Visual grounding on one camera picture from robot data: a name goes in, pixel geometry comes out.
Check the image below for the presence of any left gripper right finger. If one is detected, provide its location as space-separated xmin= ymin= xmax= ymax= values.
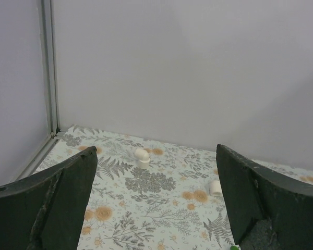
xmin=216 ymin=144 xmax=313 ymax=250

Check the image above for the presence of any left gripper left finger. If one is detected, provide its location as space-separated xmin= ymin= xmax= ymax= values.
xmin=0 ymin=146 xmax=98 ymax=249

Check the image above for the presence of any white pipe elbow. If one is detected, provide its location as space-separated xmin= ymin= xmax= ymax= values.
xmin=134 ymin=148 xmax=150 ymax=169

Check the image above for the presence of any floral table mat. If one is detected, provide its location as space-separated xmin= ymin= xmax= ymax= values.
xmin=32 ymin=124 xmax=313 ymax=250

